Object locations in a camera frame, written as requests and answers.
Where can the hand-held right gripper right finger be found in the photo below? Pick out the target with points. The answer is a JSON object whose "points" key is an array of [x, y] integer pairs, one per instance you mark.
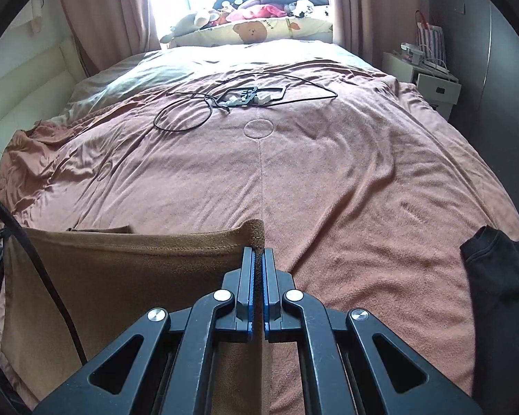
{"points": [[266, 276]]}

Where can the red cloth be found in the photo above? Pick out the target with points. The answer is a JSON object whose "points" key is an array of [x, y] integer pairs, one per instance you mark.
{"points": [[264, 11]]}

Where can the beige duvet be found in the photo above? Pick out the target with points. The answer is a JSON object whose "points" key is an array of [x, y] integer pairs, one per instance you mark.
{"points": [[155, 65]]}

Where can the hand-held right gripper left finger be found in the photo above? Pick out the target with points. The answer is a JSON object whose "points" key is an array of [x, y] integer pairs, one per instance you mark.
{"points": [[251, 276]]}

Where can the orange-brown blanket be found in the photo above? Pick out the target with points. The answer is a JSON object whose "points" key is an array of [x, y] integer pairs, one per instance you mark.
{"points": [[328, 173]]}

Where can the cream padded headboard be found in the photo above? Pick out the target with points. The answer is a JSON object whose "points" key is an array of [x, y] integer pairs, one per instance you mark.
{"points": [[21, 95]]}

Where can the dark wardrobe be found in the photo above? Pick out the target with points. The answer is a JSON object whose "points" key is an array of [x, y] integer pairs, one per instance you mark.
{"points": [[493, 95]]}

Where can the white power strip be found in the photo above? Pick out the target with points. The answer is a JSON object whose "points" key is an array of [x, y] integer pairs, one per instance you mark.
{"points": [[434, 66]]}

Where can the black and white plush toy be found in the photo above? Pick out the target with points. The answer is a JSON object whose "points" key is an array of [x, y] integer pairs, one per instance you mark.
{"points": [[302, 7]]}

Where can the brown plush toy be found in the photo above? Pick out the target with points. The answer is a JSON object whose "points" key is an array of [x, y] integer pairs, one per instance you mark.
{"points": [[190, 21]]}

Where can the bear print pillow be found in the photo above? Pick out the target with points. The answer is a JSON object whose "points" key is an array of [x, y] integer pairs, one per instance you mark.
{"points": [[251, 30]]}

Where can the pink curtain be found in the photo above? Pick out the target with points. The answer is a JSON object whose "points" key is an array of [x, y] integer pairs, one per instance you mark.
{"points": [[108, 8], [372, 8]]}

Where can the small black frame device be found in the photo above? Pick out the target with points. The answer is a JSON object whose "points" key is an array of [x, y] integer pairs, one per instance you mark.
{"points": [[242, 95]]}

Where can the brown printed t-shirt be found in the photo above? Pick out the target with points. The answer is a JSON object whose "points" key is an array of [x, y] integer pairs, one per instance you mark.
{"points": [[134, 268]]}

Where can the striped gift bag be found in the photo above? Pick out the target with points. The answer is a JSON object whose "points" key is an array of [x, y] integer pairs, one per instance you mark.
{"points": [[432, 39]]}

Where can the white nightstand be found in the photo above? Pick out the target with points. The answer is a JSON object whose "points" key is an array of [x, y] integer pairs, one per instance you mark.
{"points": [[441, 90]]}

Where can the black garment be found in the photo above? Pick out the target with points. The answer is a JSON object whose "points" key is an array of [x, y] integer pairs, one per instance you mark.
{"points": [[501, 289]]}

